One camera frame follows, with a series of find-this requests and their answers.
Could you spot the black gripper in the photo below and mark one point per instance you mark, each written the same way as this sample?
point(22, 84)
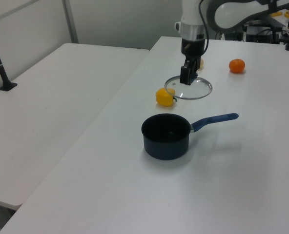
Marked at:
point(193, 47)

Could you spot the glass lid with blue knob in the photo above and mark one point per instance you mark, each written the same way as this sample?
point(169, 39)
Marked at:
point(198, 90)

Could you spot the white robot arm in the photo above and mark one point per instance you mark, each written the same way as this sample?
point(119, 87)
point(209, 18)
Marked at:
point(191, 13)

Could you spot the pink yellow peach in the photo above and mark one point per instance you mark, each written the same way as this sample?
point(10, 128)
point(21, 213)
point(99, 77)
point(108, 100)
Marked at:
point(201, 64)

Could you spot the yellow bell pepper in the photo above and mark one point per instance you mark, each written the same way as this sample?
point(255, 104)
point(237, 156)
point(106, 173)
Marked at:
point(163, 98)

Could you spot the orange mandarin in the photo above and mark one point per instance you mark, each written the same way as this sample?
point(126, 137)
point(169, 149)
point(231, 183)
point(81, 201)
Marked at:
point(237, 65)

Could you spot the black electronics equipment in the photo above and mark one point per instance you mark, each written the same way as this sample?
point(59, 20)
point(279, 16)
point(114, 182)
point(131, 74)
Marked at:
point(261, 34)

